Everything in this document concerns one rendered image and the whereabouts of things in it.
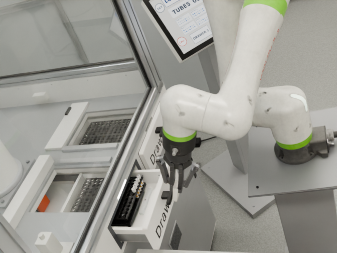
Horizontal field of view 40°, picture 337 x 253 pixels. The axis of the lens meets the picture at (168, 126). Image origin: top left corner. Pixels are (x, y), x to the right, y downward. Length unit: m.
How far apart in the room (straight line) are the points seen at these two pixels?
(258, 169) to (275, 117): 0.23
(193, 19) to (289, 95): 0.70
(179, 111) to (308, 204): 0.74
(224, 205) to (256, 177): 1.01
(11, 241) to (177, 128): 0.47
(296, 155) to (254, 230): 0.93
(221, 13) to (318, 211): 0.79
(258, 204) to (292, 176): 0.95
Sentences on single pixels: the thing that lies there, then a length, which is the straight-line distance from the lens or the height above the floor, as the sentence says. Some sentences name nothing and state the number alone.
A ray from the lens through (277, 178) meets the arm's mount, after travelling 1.59.
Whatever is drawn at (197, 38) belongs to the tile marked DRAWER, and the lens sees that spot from 2.01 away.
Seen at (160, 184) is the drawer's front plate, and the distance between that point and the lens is 1.48.
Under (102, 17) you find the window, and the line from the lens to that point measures 1.55.
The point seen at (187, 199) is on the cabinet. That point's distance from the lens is 2.06.
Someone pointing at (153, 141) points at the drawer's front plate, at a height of 0.89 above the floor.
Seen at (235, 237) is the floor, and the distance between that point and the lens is 2.46.
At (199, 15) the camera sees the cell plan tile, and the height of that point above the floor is 1.06.
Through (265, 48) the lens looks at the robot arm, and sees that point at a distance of 1.23.
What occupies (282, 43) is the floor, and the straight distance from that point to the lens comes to 3.76.
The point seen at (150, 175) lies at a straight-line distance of 1.61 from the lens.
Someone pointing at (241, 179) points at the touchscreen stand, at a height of 0.04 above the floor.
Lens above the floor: 1.93
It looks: 37 degrees down
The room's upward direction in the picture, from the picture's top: 22 degrees counter-clockwise
